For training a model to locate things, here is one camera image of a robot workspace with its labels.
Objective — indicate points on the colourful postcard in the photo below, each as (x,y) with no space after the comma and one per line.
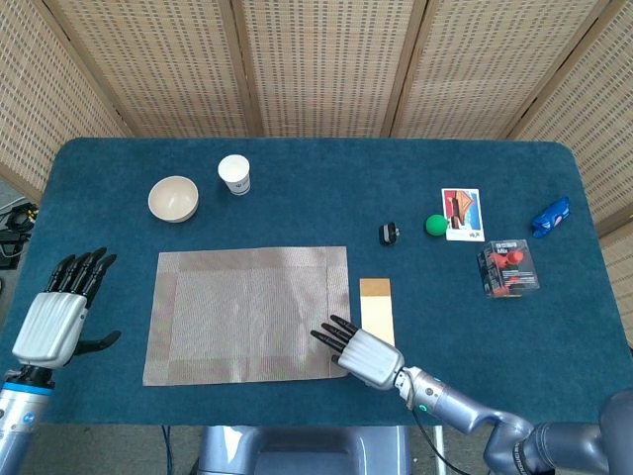
(465,210)

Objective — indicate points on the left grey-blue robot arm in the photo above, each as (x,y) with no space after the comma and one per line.
(20,420)

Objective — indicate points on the woven wooden folding screen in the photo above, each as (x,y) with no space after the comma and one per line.
(321,64)

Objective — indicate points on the green ball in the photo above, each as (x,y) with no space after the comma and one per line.
(435,225)

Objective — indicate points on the dark blue table cloth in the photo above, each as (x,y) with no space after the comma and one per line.
(470,346)

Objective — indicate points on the white paper cup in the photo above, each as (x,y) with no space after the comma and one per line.
(235,173)

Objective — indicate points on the white table leg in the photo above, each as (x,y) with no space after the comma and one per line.
(438,440)

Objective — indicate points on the grey-blue robot torso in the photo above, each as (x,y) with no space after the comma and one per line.
(297,452)

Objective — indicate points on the gold cream bookmark with tassel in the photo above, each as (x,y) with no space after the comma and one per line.
(377,312)

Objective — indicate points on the grey woven placemat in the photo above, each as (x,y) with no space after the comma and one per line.
(237,316)

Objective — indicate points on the blue snack packet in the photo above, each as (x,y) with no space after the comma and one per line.
(550,218)

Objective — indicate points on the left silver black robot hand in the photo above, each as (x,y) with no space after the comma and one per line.
(49,329)

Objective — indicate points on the small black clip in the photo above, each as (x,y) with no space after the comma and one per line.
(388,234)

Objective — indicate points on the beige bowl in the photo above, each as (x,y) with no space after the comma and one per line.
(173,199)

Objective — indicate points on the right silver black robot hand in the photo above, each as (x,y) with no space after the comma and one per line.
(371,358)

